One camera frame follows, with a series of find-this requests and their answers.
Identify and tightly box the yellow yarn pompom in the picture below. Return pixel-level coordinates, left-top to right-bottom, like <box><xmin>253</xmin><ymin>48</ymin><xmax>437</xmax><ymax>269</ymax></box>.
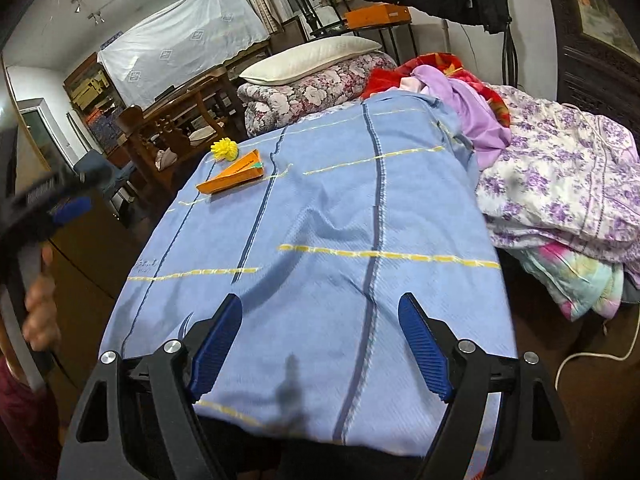
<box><xmin>210</xmin><ymin>138</ymin><xmax>239</xmax><ymax>162</ymax></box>

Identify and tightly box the wooden cabinet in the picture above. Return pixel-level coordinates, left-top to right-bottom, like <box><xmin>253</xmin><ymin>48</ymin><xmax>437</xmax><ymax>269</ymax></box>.
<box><xmin>51</xmin><ymin>191</ymin><xmax>141</xmax><ymax>386</ymax></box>

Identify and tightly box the orange box on stand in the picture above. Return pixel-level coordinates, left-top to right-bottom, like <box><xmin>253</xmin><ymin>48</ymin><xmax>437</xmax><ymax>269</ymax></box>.
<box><xmin>345</xmin><ymin>3</ymin><xmax>411</xmax><ymax>29</ymax></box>

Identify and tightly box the lilac garment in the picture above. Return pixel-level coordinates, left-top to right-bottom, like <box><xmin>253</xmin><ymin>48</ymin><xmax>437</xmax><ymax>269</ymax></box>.
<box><xmin>399</xmin><ymin>65</ymin><xmax>512</xmax><ymax>170</ymax></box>

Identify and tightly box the carved painted screen panel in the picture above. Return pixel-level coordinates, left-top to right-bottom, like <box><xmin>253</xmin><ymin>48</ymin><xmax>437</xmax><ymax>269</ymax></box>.
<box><xmin>550</xmin><ymin>0</ymin><xmax>639</xmax><ymax>132</ymax></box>

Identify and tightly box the white power cable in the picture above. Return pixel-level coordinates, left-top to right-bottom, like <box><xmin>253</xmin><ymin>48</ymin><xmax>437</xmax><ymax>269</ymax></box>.
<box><xmin>553</xmin><ymin>303</ymin><xmax>640</xmax><ymax>392</ymax></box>

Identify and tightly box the orange medicine box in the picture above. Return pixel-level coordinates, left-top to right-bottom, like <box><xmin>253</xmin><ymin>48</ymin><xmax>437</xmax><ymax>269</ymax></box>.
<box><xmin>196</xmin><ymin>150</ymin><xmax>265</xmax><ymax>195</ymax></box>

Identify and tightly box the black round stool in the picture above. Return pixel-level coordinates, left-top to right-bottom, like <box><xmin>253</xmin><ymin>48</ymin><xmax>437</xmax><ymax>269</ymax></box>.
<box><xmin>293</xmin><ymin>0</ymin><xmax>349</xmax><ymax>39</ymax></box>

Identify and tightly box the white covered shelf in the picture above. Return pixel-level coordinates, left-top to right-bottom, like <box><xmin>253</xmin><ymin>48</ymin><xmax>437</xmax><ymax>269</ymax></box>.
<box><xmin>98</xmin><ymin>0</ymin><xmax>269</xmax><ymax>108</ymax></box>

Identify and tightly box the floral folded quilt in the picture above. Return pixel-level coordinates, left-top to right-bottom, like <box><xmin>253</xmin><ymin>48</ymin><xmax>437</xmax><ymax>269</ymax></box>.
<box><xmin>238</xmin><ymin>52</ymin><xmax>397</xmax><ymax>138</ymax></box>

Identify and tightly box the purple floral blanket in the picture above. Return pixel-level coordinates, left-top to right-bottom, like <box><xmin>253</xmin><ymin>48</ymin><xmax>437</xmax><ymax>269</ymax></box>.
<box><xmin>476</xmin><ymin>86</ymin><xmax>639</xmax><ymax>278</ymax></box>

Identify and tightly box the bookshelf with boxes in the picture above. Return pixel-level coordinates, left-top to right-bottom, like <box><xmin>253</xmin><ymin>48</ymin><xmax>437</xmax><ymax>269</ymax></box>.
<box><xmin>63</xmin><ymin>52</ymin><xmax>125</xmax><ymax>157</ymax></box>

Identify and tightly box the person's left hand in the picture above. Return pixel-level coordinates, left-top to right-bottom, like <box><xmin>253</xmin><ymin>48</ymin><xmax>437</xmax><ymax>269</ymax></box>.
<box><xmin>23</xmin><ymin>244</ymin><xmax>61</xmax><ymax>352</ymax></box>

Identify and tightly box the red blanket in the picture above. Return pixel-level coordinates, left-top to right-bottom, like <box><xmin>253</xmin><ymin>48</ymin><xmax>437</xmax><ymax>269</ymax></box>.
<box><xmin>359</xmin><ymin>52</ymin><xmax>512</xmax><ymax>129</ymax></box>

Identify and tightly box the blue striped bed sheet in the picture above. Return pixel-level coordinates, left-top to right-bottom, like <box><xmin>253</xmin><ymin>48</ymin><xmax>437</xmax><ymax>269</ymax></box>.
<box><xmin>101</xmin><ymin>90</ymin><xmax>516</xmax><ymax>455</ymax></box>

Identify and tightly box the wooden armchair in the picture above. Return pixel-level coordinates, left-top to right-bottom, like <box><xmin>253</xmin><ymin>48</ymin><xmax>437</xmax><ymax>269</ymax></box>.
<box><xmin>117</xmin><ymin>66</ymin><xmax>247</xmax><ymax>198</ymax></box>

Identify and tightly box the cream pillow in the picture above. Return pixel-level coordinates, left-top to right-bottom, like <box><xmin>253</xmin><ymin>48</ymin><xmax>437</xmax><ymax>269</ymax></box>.
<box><xmin>240</xmin><ymin>36</ymin><xmax>382</xmax><ymax>86</ymax></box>

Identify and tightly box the pastel tie-dye quilt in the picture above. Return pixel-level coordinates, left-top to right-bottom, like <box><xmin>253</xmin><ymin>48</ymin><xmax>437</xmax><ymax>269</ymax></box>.
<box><xmin>506</xmin><ymin>242</ymin><xmax>639</xmax><ymax>322</ymax></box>

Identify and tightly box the blue chair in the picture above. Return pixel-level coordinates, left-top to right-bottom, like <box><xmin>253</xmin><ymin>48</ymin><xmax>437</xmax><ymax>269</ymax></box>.
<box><xmin>74</xmin><ymin>150</ymin><xmax>136</xmax><ymax>226</ymax></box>

